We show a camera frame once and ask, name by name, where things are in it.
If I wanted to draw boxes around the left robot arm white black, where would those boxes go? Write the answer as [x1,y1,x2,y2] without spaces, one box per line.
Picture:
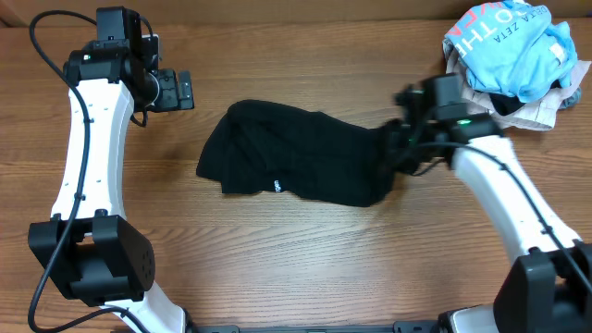
[28,6,195,333]

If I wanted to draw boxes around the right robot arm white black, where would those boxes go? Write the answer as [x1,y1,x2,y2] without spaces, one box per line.
[385,74,591,333]

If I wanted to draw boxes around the light blue printed t-shirt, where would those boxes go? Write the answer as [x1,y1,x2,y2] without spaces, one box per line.
[445,1,578,104]

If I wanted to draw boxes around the grey garment in pile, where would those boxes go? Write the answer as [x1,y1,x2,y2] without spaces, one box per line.
[559,85,582,109]

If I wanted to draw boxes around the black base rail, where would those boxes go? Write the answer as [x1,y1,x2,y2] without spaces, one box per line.
[188,320,448,333]

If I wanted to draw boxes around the black garment in pile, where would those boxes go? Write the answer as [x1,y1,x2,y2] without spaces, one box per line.
[488,80,564,116]

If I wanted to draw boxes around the beige shorts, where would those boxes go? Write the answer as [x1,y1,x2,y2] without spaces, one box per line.
[442,40,591,131]

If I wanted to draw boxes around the black t-shirt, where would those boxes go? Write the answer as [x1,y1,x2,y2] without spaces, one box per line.
[196,100,394,207]

